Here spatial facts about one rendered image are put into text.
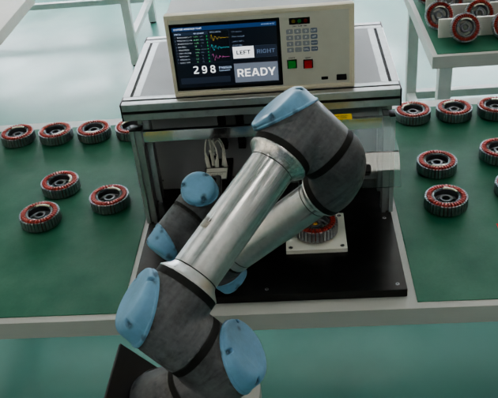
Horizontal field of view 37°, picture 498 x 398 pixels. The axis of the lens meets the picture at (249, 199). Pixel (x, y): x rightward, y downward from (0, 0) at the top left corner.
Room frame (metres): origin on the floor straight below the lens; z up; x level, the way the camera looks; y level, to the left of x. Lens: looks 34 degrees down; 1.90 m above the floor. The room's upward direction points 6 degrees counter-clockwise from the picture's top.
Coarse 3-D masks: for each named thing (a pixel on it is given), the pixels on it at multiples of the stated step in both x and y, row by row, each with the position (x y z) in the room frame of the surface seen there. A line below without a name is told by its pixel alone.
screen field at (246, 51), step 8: (232, 48) 1.63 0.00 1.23; (240, 48) 1.63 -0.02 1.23; (248, 48) 1.63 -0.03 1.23; (256, 48) 1.62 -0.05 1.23; (264, 48) 1.62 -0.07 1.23; (272, 48) 1.62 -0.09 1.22; (240, 56) 1.63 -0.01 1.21; (248, 56) 1.63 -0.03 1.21; (256, 56) 1.62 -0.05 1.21; (264, 56) 1.62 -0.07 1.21
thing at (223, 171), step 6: (228, 162) 1.67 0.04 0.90; (210, 168) 1.61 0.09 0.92; (216, 168) 1.61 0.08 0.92; (222, 168) 1.60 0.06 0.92; (228, 168) 1.60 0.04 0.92; (210, 174) 1.58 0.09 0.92; (216, 174) 1.58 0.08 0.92; (222, 174) 1.58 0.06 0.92; (228, 174) 1.58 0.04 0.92; (222, 180) 1.55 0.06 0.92; (228, 180) 1.56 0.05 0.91; (222, 186) 1.55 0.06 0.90; (222, 192) 1.55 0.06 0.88
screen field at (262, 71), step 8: (240, 64) 1.63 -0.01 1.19; (248, 64) 1.63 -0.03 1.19; (256, 64) 1.62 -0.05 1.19; (264, 64) 1.62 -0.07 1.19; (272, 64) 1.62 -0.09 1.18; (240, 72) 1.63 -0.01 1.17; (248, 72) 1.63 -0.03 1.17; (256, 72) 1.62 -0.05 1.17; (264, 72) 1.62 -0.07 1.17; (272, 72) 1.62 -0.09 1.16; (240, 80) 1.63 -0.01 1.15; (248, 80) 1.63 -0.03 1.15; (256, 80) 1.62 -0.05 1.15; (264, 80) 1.62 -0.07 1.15; (272, 80) 1.62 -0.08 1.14
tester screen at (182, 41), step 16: (176, 32) 1.64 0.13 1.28; (192, 32) 1.64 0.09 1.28; (208, 32) 1.63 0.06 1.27; (224, 32) 1.63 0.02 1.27; (240, 32) 1.63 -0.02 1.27; (256, 32) 1.62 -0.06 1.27; (272, 32) 1.62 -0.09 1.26; (176, 48) 1.64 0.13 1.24; (192, 48) 1.64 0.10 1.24; (208, 48) 1.63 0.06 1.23; (224, 48) 1.63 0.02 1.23; (176, 64) 1.64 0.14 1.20; (192, 64) 1.64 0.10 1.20; (208, 64) 1.63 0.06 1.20; (224, 64) 1.63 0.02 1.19
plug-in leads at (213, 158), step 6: (210, 144) 1.67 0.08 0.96; (222, 144) 1.66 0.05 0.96; (210, 150) 1.66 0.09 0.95; (216, 150) 1.63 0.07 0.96; (222, 150) 1.63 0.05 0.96; (210, 156) 1.66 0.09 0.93; (216, 156) 1.63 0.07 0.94; (222, 156) 1.65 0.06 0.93; (210, 162) 1.68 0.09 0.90; (216, 162) 1.63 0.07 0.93; (222, 162) 1.65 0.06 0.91
